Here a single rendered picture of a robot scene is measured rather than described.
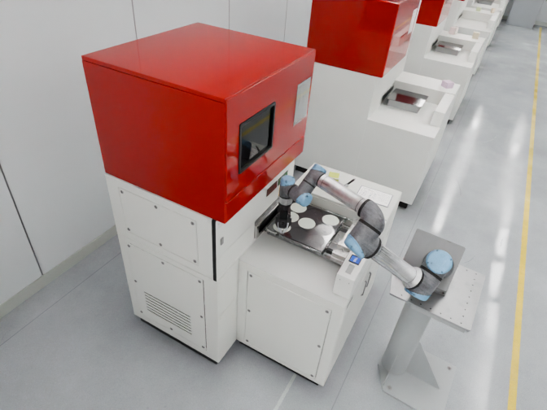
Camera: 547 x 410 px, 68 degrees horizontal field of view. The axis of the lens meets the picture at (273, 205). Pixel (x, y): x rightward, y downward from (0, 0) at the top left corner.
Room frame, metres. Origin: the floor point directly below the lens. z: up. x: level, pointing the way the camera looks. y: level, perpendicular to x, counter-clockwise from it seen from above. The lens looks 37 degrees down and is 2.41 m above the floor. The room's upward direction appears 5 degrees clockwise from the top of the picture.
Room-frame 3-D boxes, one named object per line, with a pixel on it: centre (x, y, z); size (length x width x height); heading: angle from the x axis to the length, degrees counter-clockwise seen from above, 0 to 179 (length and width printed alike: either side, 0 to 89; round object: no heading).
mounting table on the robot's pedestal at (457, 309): (1.56, -0.91, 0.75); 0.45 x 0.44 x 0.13; 61
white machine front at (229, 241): (1.79, 0.08, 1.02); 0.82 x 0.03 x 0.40; 154
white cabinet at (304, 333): (1.89, -0.33, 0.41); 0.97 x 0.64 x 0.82; 154
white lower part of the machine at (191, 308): (1.94, 0.39, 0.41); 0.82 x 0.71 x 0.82; 154
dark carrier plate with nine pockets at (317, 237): (1.86, -0.20, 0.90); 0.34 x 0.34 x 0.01; 64
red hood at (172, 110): (1.92, 0.36, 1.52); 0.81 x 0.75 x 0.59; 154
